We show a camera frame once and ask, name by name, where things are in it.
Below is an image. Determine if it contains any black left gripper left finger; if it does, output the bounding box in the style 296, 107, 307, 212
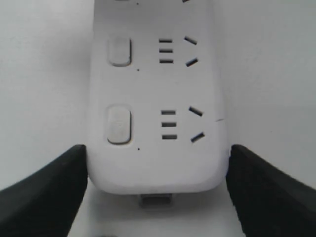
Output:
0, 145, 88, 237

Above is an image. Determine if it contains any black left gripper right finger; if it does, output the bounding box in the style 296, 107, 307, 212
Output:
226, 145, 316, 237

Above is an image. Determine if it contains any white five-outlet power strip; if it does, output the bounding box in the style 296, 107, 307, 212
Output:
87, 0, 229, 206

